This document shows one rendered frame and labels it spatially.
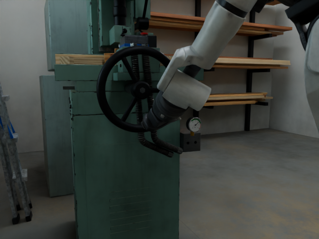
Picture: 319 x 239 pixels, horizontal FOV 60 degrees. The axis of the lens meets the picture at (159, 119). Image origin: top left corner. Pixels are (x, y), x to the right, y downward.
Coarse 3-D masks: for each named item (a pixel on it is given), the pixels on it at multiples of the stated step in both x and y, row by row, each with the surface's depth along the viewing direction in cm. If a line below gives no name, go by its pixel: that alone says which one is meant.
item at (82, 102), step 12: (72, 96) 103; (84, 96) 104; (96, 96) 105; (108, 96) 107; (120, 96) 108; (132, 96) 110; (156, 96) 113; (72, 108) 103; (84, 108) 105; (96, 108) 106; (120, 108) 109; (144, 108) 112
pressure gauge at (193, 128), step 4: (188, 120) 113; (192, 120) 113; (196, 120) 113; (200, 120) 114; (188, 124) 112; (192, 124) 113; (200, 124) 114; (188, 128) 113; (192, 128) 113; (196, 128) 114; (200, 128) 114; (192, 132) 116
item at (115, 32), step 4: (112, 28) 120; (116, 28) 115; (120, 28) 116; (128, 28) 117; (112, 32) 120; (116, 32) 116; (120, 32) 116; (128, 32) 117; (112, 36) 120; (116, 36) 116; (120, 36) 116; (112, 40) 121; (116, 40) 116; (112, 44) 123; (116, 44) 123
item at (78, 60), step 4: (72, 56) 115; (76, 56) 116; (80, 56) 116; (76, 60) 116; (80, 60) 116; (84, 60) 117; (88, 60) 117; (92, 60) 118; (96, 60) 118; (100, 60) 119; (100, 64) 119
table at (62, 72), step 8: (56, 64) 99; (64, 64) 100; (72, 64) 101; (80, 64) 102; (88, 64) 103; (96, 64) 104; (56, 72) 100; (64, 72) 101; (72, 72) 101; (80, 72) 102; (88, 72) 103; (96, 72) 104; (112, 72) 106; (160, 72) 112; (200, 72) 118; (56, 80) 100; (64, 80) 101; (72, 80) 102; (80, 80) 103; (88, 80) 104; (96, 80) 105; (112, 80) 106; (120, 80) 98; (128, 80) 99; (144, 80) 101; (152, 80) 102; (200, 80) 118
